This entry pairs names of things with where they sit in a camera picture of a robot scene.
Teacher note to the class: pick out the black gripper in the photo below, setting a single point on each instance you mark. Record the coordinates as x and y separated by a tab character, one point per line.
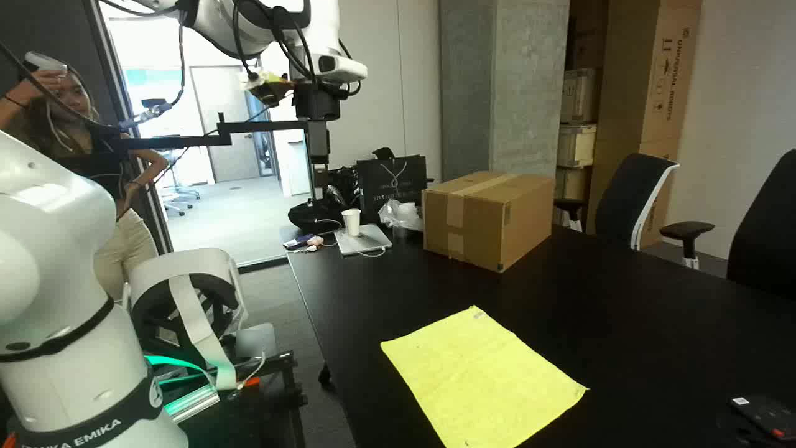
320	100

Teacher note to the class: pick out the yellow towel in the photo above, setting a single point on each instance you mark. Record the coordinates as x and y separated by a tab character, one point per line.
482	383

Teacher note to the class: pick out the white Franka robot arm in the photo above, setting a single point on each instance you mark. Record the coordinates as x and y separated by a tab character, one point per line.
52	251

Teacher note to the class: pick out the black pouch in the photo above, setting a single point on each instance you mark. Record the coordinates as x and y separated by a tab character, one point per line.
315	216

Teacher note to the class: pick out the white paper cup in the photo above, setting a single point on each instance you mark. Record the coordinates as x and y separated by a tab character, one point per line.
353	221

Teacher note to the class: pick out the black bag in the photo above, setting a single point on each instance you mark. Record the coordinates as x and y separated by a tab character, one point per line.
390	183

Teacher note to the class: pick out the white paper stack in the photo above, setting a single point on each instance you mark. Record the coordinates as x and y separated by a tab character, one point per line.
364	239

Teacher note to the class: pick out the crumpled white plastic wrap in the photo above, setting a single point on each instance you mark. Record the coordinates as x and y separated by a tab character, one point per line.
401	216

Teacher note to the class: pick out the brown cardboard box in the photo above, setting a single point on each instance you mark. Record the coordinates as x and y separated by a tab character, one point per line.
486	217

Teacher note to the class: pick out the small stacked storage box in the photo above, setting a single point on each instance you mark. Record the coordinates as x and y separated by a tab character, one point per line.
575	145
574	185
579	95

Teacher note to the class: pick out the person with dark hair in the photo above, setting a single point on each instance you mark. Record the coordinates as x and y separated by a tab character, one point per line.
59	126

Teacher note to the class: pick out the tall upright cardboard box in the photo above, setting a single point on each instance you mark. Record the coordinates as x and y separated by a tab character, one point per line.
667	76

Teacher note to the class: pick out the large black office chair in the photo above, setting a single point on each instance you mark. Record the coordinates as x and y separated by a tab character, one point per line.
767	232

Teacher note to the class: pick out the black remote with red button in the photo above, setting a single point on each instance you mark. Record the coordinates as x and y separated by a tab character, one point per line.
767	416

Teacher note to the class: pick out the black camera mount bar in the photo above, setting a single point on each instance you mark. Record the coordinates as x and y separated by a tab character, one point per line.
207	136

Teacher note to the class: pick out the black chair with white frame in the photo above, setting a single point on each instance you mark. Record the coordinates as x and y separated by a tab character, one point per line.
635	201

